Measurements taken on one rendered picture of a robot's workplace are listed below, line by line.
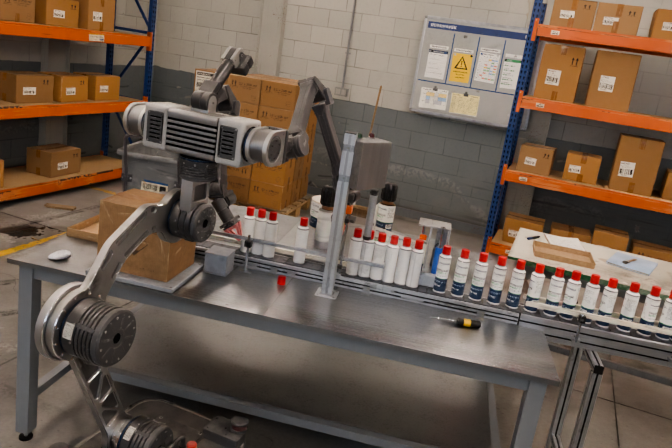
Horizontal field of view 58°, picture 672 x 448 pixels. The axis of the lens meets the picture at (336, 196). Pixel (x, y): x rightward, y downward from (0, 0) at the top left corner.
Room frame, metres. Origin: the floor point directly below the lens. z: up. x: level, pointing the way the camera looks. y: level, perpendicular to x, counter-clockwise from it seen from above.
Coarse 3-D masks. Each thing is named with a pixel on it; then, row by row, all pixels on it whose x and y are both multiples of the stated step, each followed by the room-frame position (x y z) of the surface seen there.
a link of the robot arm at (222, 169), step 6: (234, 102) 2.70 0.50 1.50; (216, 108) 2.72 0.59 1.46; (234, 108) 2.69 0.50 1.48; (228, 114) 2.68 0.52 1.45; (234, 114) 2.69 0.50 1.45; (222, 168) 2.58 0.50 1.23; (222, 174) 2.56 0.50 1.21; (216, 180) 2.58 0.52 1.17; (222, 180) 2.55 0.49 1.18; (210, 186) 2.54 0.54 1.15; (216, 186) 2.53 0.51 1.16; (210, 192) 2.54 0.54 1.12; (216, 192) 2.53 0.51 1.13
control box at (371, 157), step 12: (360, 144) 2.30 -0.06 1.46; (372, 144) 2.33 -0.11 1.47; (384, 144) 2.38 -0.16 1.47; (360, 156) 2.29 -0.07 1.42; (372, 156) 2.34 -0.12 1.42; (384, 156) 2.39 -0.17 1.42; (360, 168) 2.29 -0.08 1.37; (372, 168) 2.34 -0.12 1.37; (384, 168) 2.40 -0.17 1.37; (360, 180) 2.30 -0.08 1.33; (372, 180) 2.35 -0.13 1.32; (384, 180) 2.40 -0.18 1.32
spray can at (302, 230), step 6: (300, 222) 2.50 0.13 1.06; (306, 222) 2.50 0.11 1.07; (300, 228) 2.49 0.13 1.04; (306, 228) 2.49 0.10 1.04; (300, 234) 2.49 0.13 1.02; (306, 234) 2.49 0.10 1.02; (300, 240) 2.49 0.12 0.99; (306, 240) 2.50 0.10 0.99; (300, 246) 2.48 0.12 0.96; (306, 246) 2.50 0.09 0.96; (294, 252) 2.50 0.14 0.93; (300, 252) 2.49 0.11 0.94; (294, 258) 2.49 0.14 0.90; (300, 258) 2.49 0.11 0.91; (300, 264) 2.49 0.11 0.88
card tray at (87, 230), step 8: (96, 216) 2.76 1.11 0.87; (80, 224) 2.63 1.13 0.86; (88, 224) 2.70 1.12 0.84; (96, 224) 2.74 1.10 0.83; (72, 232) 2.53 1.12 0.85; (80, 232) 2.53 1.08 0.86; (88, 232) 2.52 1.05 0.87; (96, 232) 2.63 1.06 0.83; (88, 240) 2.52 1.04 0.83; (96, 240) 2.52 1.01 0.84
